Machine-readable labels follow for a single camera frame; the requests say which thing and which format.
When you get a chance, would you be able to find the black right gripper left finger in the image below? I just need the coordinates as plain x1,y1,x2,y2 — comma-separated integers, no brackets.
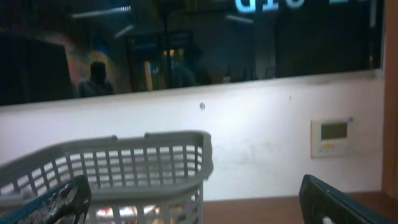
1,175,92,224

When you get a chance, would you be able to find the dark window pane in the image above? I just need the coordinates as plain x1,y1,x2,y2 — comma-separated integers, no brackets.
1,0,385,106

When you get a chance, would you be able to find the grey plastic basket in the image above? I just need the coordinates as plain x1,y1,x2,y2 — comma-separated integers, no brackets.
1,131,214,223

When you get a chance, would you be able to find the Kleenex tissue multipack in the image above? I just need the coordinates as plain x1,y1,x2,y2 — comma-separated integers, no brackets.
95,205,160,218

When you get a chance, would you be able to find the white wall thermostat panel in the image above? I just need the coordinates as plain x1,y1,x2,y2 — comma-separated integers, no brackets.
310,117,356,159

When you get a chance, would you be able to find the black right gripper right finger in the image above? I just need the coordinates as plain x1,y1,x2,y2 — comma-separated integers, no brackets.
299,174,397,224

